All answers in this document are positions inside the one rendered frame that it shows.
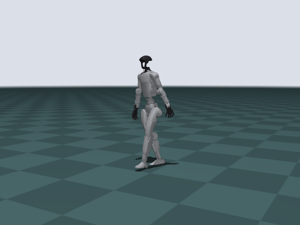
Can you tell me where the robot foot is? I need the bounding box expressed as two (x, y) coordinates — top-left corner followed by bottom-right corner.
(135, 162), (148, 168)
(150, 158), (165, 165)

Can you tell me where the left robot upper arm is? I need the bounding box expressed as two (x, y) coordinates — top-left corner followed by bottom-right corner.
(150, 72), (163, 95)

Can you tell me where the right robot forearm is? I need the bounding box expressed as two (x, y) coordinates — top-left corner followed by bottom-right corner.
(135, 94), (141, 108)

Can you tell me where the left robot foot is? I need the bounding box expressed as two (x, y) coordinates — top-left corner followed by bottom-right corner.
(135, 162), (148, 168)

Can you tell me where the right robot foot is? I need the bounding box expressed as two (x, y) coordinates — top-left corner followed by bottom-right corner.
(150, 158), (165, 165)

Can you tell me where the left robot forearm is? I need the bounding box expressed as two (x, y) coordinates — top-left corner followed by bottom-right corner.
(160, 89), (170, 108)

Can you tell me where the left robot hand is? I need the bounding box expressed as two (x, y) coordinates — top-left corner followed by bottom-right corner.
(165, 105), (174, 118)

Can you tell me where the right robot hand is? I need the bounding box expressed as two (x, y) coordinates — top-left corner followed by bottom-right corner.
(132, 104), (139, 120)

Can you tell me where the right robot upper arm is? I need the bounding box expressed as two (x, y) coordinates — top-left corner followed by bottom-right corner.
(135, 74), (142, 95)

